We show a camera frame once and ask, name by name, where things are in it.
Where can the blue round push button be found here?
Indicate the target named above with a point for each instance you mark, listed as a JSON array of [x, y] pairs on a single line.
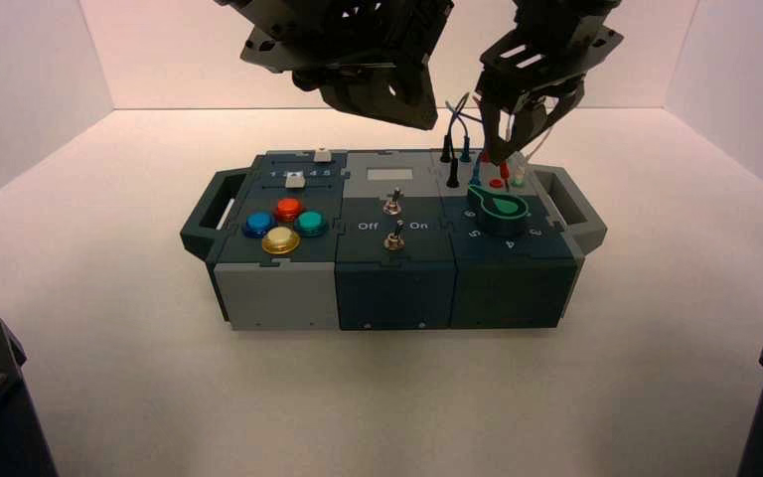
[[258, 224]]

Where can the teal grey control box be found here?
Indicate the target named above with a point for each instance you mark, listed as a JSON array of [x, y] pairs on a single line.
[[395, 289]]

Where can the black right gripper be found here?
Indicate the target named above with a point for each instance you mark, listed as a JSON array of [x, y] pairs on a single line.
[[552, 59]]

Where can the red round push button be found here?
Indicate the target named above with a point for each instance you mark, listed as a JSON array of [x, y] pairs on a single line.
[[287, 209]]

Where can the white slider knob blue triangle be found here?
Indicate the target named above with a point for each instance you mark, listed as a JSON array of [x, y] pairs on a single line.
[[295, 180], [323, 156]]

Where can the dark rotary knob green outline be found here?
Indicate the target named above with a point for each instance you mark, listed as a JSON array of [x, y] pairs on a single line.
[[497, 210]]

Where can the metal toggle switch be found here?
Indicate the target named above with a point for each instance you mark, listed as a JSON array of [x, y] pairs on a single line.
[[394, 236], [395, 201]]

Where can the red banana socket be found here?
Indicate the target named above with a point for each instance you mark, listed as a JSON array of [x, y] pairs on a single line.
[[497, 184]]

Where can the white display window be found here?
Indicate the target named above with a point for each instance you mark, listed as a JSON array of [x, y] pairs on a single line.
[[389, 175]]

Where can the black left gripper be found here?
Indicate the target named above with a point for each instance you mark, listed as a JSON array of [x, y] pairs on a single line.
[[342, 33]]

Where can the green round push button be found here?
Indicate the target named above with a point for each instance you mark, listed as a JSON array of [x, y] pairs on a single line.
[[310, 224]]

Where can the yellow round push button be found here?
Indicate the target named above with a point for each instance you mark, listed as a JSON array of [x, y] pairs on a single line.
[[281, 241]]

